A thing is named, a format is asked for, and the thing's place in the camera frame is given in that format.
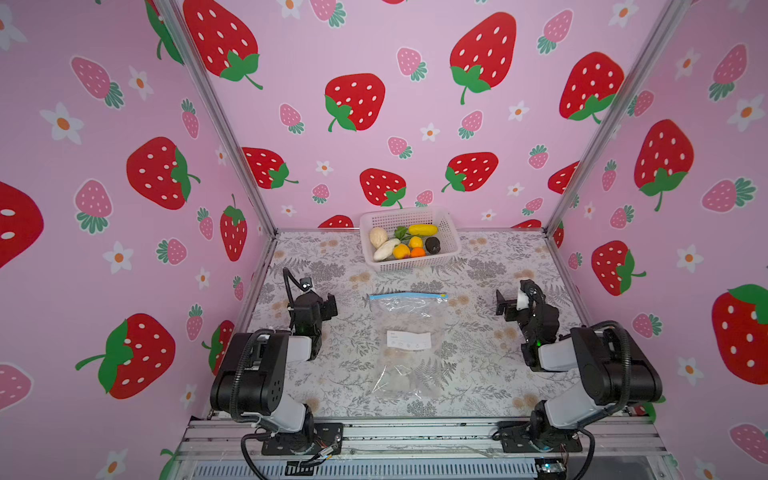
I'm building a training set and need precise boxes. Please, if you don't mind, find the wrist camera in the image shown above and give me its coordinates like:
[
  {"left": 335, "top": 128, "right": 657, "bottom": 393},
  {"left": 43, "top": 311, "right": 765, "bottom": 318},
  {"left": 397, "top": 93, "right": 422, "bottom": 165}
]
[
  {"left": 299, "top": 277, "right": 313, "bottom": 292},
  {"left": 516, "top": 286, "right": 530, "bottom": 311}
]

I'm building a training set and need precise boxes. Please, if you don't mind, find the clear zip top bag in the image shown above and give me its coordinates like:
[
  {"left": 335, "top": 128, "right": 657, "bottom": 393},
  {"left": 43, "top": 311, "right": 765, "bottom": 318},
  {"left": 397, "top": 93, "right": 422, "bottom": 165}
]
[{"left": 369, "top": 292, "right": 449, "bottom": 400}]

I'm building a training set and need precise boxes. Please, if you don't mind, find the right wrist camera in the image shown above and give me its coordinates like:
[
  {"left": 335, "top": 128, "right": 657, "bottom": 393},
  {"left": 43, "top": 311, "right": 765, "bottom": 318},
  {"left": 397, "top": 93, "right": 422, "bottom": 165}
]
[{"left": 516, "top": 286, "right": 530, "bottom": 311}]

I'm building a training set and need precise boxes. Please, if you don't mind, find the aluminium corner post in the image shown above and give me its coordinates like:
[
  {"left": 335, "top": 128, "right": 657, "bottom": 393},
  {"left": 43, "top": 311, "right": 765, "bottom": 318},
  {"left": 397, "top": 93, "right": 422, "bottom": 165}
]
[
  {"left": 543, "top": 0, "right": 692, "bottom": 240},
  {"left": 157, "top": 0, "right": 278, "bottom": 239}
]

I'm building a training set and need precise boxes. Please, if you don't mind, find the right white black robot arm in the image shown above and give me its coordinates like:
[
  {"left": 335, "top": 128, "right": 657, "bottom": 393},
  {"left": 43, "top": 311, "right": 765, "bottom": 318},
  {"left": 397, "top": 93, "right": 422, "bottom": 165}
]
[{"left": 492, "top": 279, "right": 663, "bottom": 453}]

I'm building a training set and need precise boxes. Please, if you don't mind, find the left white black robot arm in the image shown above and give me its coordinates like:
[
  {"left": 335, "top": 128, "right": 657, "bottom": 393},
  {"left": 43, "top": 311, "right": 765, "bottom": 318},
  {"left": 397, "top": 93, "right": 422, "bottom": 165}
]
[{"left": 209, "top": 291, "right": 338, "bottom": 439}]

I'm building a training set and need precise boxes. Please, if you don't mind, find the left aluminium corner post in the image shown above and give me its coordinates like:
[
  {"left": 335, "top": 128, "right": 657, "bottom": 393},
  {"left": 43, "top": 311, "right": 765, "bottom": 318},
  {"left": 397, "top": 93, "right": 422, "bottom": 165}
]
[{"left": 157, "top": 0, "right": 278, "bottom": 239}]

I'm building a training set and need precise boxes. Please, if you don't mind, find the white plastic basket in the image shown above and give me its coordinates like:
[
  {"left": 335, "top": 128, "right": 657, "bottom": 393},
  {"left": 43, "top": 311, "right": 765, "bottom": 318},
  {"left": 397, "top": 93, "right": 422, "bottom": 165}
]
[{"left": 360, "top": 207, "right": 461, "bottom": 272}]

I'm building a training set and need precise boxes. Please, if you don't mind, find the beige toy potato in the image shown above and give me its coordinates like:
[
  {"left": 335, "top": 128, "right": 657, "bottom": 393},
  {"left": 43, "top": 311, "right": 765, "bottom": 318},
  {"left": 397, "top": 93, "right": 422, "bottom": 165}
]
[{"left": 369, "top": 227, "right": 389, "bottom": 249}]

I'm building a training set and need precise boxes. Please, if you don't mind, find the right aluminium corner post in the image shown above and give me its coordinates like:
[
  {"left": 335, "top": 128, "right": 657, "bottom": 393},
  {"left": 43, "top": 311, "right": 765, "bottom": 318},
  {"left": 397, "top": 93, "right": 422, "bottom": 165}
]
[{"left": 543, "top": 0, "right": 692, "bottom": 240}]

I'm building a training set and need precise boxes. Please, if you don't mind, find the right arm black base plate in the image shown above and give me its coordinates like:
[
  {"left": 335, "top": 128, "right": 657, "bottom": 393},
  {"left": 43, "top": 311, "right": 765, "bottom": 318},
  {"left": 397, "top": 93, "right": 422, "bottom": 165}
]
[{"left": 491, "top": 421, "right": 583, "bottom": 453}]

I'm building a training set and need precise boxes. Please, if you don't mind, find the yellow toy banana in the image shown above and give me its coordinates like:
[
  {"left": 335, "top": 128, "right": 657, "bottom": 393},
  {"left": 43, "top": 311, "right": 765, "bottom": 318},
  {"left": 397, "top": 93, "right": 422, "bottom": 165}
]
[{"left": 408, "top": 224, "right": 439, "bottom": 237}]

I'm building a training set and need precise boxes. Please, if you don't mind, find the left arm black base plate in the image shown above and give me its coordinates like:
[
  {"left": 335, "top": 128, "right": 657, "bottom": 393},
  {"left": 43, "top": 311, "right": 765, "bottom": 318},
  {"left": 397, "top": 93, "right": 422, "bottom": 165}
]
[{"left": 261, "top": 422, "right": 344, "bottom": 456}]

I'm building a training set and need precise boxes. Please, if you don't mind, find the white toy radish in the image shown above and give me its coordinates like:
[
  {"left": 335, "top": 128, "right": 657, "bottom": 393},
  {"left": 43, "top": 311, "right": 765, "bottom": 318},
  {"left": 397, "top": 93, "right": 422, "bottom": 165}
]
[{"left": 373, "top": 238, "right": 401, "bottom": 262}]

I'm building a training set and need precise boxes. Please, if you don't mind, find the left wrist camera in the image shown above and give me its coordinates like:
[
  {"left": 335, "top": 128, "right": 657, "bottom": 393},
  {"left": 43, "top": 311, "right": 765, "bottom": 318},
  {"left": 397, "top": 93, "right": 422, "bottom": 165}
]
[{"left": 299, "top": 277, "right": 313, "bottom": 292}]

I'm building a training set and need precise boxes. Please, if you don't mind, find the aluminium front rail frame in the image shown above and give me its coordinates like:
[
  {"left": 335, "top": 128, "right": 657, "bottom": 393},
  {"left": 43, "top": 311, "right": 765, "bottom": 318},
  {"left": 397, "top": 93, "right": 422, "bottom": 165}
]
[{"left": 169, "top": 417, "right": 681, "bottom": 479}]

